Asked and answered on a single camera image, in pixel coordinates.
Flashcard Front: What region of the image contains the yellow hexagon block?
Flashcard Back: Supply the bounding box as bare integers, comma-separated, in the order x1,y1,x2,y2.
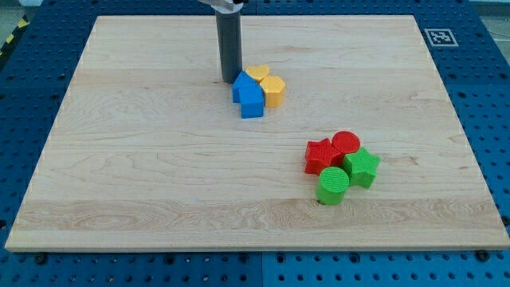
260,76,286,108

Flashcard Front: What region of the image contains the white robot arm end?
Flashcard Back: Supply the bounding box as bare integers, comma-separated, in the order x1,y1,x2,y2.
198,0,247,14

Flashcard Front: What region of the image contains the yellow heart block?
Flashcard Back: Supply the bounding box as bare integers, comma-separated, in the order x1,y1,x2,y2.
245,65,270,83

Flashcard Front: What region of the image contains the blue cube block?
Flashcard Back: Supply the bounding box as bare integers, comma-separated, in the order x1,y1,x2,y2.
239,85,265,119

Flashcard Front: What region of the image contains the blue triangle block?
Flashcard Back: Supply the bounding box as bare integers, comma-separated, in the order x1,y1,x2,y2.
232,71,257,103

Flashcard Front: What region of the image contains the red star block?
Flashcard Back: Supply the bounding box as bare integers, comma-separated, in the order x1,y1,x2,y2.
304,138,345,175

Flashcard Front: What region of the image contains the green cylinder block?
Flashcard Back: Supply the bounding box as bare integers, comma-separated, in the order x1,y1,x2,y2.
316,167,350,206

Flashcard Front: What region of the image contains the red cylinder block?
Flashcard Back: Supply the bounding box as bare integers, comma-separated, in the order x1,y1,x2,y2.
331,131,361,154

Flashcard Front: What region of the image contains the light wooden board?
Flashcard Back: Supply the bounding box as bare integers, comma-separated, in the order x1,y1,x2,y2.
6,15,509,252

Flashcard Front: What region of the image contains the green star block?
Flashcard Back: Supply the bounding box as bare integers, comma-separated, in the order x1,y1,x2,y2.
342,147,381,189

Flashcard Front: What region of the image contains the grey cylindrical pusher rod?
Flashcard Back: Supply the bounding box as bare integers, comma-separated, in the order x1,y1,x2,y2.
215,11,242,84

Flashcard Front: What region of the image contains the white fiducial marker tag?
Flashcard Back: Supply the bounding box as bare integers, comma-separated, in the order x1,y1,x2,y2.
425,28,458,47

